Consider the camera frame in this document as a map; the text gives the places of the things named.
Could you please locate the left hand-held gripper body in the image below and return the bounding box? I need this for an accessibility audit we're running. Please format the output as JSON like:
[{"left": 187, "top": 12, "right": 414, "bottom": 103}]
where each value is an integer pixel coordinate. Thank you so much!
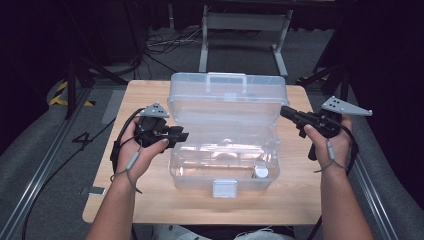
[{"left": 133, "top": 102, "right": 174, "bottom": 149}]

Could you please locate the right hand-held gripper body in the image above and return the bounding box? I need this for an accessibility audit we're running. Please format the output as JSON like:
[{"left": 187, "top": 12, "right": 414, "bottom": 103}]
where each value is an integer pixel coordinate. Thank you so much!
[{"left": 298, "top": 95, "right": 374, "bottom": 139}]

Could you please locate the clear plastic storage box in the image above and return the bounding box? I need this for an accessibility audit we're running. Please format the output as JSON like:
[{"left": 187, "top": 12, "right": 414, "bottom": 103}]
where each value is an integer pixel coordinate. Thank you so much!
[{"left": 166, "top": 71, "right": 290, "bottom": 199}]

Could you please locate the clear plastic tray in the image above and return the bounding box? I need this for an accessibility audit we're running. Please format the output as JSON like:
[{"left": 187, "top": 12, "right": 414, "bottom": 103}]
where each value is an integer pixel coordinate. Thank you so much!
[{"left": 173, "top": 109, "right": 280, "bottom": 148}]

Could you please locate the white round disc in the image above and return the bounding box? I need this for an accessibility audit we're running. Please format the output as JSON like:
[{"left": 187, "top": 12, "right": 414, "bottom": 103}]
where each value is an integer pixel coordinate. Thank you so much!
[{"left": 253, "top": 164, "right": 270, "bottom": 179}]

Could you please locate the person's right hand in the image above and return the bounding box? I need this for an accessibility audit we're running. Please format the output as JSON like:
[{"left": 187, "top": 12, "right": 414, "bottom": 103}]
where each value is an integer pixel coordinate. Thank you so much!
[{"left": 303, "top": 114, "right": 354, "bottom": 174}]

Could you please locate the person's left hand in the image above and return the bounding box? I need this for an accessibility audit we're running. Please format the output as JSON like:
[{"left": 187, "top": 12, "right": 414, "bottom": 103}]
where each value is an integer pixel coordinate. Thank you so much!
[{"left": 116, "top": 116, "right": 169, "bottom": 183}]

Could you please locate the black tripod stand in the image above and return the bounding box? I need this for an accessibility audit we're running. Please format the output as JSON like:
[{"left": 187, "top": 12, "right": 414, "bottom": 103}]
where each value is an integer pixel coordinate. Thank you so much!
[
  {"left": 63, "top": 0, "right": 141, "bottom": 121},
  {"left": 296, "top": 59, "right": 355, "bottom": 101}
]

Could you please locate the grey floor plate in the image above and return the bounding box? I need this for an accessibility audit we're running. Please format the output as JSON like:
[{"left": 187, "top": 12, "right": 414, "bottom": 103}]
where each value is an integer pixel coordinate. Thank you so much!
[{"left": 101, "top": 89, "right": 126, "bottom": 125}]

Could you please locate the grey tape piece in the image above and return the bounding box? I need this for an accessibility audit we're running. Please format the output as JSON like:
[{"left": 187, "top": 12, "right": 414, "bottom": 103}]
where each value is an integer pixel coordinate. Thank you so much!
[{"left": 79, "top": 186, "right": 106, "bottom": 197}]

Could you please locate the thin metal pole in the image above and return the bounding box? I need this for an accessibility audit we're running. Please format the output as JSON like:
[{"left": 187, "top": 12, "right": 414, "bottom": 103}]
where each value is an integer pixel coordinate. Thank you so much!
[{"left": 168, "top": 3, "right": 177, "bottom": 29}]

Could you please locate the grey wrist lanyard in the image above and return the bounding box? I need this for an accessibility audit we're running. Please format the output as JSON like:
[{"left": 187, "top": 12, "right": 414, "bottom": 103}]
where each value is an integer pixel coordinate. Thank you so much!
[
  {"left": 313, "top": 139, "right": 348, "bottom": 174},
  {"left": 110, "top": 143, "right": 145, "bottom": 195}
]

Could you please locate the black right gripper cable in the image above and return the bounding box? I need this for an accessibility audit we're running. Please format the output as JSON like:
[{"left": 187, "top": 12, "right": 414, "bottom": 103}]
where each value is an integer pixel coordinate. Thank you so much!
[{"left": 306, "top": 123, "right": 360, "bottom": 240}]

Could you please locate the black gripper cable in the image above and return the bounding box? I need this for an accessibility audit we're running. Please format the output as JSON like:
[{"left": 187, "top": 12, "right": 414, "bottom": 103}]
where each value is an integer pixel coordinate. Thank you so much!
[
  {"left": 306, "top": 123, "right": 360, "bottom": 240},
  {"left": 21, "top": 107, "right": 146, "bottom": 240}
]

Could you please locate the bundle of floor cables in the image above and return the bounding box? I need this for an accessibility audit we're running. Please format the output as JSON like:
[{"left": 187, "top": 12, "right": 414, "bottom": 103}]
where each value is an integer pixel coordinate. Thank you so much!
[{"left": 143, "top": 26, "right": 204, "bottom": 56}]

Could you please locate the metal floor rail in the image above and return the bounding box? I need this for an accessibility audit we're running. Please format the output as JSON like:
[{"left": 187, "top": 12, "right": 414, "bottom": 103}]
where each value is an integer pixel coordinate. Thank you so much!
[
  {"left": 0, "top": 89, "right": 92, "bottom": 240},
  {"left": 352, "top": 155, "right": 401, "bottom": 240}
]

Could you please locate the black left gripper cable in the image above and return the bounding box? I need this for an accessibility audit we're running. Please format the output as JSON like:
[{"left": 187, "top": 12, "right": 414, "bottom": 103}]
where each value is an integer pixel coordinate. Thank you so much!
[{"left": 21, "top": 107, "right": 146, "bottom": 240}]

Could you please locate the grey metal desk frame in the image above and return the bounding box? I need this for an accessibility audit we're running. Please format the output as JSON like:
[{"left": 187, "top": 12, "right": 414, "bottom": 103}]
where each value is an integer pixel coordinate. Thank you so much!
[{"left": 198, "top": 4, "right": 294, "bottom": 78}]

